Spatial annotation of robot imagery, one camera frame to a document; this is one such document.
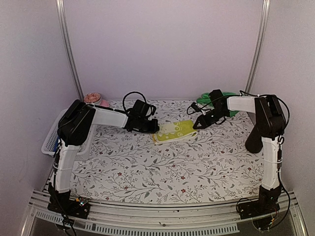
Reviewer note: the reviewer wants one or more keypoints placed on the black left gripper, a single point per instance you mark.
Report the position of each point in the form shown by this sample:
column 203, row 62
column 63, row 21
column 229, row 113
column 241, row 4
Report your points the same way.
column 155, row 127

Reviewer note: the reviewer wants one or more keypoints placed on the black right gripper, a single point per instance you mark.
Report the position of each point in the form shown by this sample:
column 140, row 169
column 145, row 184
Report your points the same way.
column 204, row 122

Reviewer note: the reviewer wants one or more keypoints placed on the yellow-green crocodile towel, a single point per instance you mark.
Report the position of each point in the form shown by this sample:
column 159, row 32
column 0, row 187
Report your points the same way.
column 175, row 131

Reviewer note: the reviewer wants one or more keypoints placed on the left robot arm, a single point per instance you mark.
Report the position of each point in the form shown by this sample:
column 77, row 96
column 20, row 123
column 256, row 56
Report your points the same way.
column 74, row 127

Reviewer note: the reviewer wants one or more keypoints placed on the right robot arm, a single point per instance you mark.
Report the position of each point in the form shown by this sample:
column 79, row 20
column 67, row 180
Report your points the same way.
column 266, row 136

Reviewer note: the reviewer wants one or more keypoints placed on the green microfiber towel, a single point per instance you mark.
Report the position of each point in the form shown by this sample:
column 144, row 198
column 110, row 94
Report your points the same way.
column 205, row 99

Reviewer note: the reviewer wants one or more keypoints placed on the pink plate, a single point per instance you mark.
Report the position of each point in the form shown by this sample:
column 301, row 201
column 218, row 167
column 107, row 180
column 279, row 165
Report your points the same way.
column 104, row 103

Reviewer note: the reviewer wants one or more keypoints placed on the dark brown cylinder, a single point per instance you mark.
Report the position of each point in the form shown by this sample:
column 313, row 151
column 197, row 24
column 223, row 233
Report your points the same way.
column 254, row 143

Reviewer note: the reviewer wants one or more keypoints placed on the floral patterned table mat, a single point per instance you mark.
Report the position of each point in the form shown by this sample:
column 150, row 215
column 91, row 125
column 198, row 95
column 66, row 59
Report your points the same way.
column 212, row 166

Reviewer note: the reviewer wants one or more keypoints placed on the white plastic basket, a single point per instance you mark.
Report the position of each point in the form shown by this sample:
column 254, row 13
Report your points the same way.
column 51, row 141

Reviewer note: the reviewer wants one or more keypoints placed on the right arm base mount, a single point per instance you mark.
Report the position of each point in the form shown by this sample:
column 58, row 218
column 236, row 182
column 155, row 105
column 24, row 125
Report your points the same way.
column 253, row 208

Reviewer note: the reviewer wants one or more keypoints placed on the aluminium front rail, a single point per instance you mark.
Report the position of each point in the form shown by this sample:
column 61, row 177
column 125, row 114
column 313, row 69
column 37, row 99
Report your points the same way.
column 123, row 219

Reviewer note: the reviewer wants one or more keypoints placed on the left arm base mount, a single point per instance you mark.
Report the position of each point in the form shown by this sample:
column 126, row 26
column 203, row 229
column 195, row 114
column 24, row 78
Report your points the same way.
column 61, row 203

